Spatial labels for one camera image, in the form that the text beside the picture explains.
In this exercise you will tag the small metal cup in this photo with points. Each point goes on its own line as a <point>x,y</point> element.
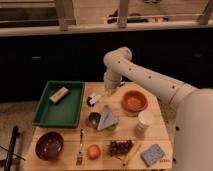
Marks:
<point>94,118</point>

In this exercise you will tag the bunch of red grapes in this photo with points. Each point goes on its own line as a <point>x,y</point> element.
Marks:
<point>119,147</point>

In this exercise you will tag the purple bowl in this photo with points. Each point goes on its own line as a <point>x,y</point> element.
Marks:
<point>49,146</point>

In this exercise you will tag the metal fork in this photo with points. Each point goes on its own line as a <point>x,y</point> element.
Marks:
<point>80,152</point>

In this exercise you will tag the blue sponge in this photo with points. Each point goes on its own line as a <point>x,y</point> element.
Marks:
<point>151,155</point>

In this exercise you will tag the white paper cup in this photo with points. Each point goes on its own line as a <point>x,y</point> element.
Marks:
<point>145,120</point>

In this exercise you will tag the blue grey cloth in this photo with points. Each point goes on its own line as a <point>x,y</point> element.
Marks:
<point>107,118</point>

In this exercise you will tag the green plastic tray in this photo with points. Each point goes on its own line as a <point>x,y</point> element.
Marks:
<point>65,113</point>

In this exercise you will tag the orange fruit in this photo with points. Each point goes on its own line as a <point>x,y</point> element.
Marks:
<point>93,152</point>

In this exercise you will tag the black stand pole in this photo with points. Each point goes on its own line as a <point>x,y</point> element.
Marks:
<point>14,136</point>

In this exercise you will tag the orange bowl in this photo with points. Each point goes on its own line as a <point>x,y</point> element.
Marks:
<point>134,101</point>

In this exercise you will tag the wooden block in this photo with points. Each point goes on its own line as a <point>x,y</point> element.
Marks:
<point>58,95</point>

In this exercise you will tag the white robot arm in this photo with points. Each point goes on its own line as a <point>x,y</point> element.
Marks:
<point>193,140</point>

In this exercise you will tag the yellow banana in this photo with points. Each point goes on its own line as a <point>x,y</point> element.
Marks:
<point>131,153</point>

